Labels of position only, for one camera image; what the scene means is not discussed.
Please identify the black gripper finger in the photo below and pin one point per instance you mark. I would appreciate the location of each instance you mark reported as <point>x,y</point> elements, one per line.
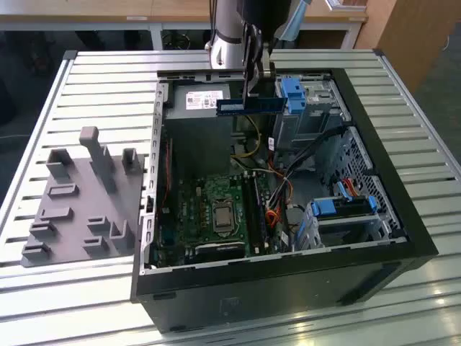
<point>249,54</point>
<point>268,68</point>

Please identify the blue RAM stick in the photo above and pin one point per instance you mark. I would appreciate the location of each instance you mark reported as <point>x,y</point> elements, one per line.
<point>230,107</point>

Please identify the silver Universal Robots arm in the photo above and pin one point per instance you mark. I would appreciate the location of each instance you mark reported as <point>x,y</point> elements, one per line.
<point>225,21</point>

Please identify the blue disk carrier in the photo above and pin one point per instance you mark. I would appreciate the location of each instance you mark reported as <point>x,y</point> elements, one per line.
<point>324,209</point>
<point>293,97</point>

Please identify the grey power supply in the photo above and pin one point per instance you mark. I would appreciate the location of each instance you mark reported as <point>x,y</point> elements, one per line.
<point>194,115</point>

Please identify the grey table corner cap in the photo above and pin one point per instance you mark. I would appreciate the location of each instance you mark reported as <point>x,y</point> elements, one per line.
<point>69,54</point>
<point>378,52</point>

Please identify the green motherboard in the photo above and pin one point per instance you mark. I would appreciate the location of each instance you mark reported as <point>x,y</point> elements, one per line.
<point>223,184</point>

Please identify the wooden desk white legs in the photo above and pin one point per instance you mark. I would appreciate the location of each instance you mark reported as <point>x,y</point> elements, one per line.
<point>108,14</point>

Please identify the wooden cabinet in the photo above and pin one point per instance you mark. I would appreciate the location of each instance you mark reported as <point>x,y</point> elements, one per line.
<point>414,36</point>

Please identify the silver CPU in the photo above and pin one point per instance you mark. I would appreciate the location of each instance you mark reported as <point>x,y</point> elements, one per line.
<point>223,217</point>

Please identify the black graphics card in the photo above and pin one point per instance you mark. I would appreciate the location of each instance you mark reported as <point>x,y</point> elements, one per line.
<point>219,250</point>

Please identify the black PC case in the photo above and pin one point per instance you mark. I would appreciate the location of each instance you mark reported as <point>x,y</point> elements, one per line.
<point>252,299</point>

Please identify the grey parts rack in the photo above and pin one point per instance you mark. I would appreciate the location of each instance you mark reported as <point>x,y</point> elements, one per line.
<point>83,216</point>

